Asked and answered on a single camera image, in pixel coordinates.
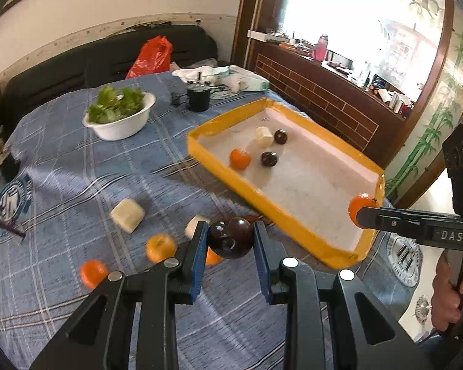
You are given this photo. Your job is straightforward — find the orange mandarin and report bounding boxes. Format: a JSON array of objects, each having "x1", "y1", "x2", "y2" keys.
[
  {"x1": 229, "y1": 149, "x2": 252, "y2": 171},
  {"x1": 348, "y1": 193, "x2": 379, "y2": 228},
  {"x1": 80, "y1": 260, "x2": 108, "y2": 290}
]

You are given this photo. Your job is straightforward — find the yellowish mandarin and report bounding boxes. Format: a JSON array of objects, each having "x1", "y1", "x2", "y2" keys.
[{"x1": 145, "y1": 234, "x2": 176, "y2": 264}]

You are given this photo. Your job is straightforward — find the large white yam chunk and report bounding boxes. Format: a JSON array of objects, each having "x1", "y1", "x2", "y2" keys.
[{"x1": 109, "y1": 199, "x2": 145, "y2": 234}]

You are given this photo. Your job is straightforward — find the big orange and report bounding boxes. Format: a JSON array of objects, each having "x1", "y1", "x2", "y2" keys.
[{"x1": 206, "y1": 248, "x2": 223, "y2": 266}]

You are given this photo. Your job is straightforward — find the small white yam piece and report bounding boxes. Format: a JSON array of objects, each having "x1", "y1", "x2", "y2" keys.
[{"x1": 185, "y1": 215, "x2": 210, "y2": 239}]

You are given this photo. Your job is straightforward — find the small dark plum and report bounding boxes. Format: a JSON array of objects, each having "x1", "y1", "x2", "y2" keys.
[{"x1": 274, "y1": 129, "x2": 288, "y2": 145}]

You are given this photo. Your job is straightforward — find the person right hand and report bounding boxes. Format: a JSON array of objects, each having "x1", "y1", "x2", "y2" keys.
[{"x1": 431, "y1": 253, "x2": 463, "y2": 332}]

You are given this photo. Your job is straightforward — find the blue plaid tablecloth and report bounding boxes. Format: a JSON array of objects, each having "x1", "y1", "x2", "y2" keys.
[{"x1": 0, "y1": 73, "x2": 422, "y2": 369}]

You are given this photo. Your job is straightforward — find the yellow white tray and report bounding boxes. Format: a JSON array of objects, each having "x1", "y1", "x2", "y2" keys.
[{"x1": 187, "y1": 99, "x2": 385, "y2": 270}]

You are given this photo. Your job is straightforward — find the purple eyeglasses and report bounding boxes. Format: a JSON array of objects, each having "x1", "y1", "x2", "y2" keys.
[{"x1": 0, "y1": 205, "x2": 26, "y2": 240}]

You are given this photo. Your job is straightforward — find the small black stamp box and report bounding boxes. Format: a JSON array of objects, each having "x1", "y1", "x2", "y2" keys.
[{"x1": 0, "y1": 139, "x2": 21, "y2": 182}]

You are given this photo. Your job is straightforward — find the pink bottle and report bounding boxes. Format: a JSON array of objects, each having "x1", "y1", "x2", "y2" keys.
[{"x1": 314, "y1": 34, "x2": 329, "y2": 62}]

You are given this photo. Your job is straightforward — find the white bowl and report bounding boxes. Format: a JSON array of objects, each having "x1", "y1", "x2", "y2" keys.
[{"x1": 82, "y1": 92, "x2": 156, "y2": 141}]

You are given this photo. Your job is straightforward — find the green lettuce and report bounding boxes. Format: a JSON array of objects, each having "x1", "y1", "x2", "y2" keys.
[{"x1": 88, "y1": 85, "x2": 144, "y2": 125}]

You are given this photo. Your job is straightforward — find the white crumpled cloth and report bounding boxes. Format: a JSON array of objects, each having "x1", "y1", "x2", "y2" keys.
[{"x1": 172, "y1": 64, "x2": 269, "y2": 94}]

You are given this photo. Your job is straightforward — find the black cup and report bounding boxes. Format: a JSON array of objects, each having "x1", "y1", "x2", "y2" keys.
[{"x1": 187, "y1": 72, "x2": 211, "y2": 113}]

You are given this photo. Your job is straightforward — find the black sofa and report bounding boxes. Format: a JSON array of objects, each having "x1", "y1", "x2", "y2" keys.
[{"x1": 0, "y1": 22, "x2": 218, "y2": 130}]

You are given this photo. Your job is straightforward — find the red plastic bag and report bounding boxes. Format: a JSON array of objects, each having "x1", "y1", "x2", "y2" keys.
[{"x1": 126, "y1": 35, "x2": 173, "y2": 79}]

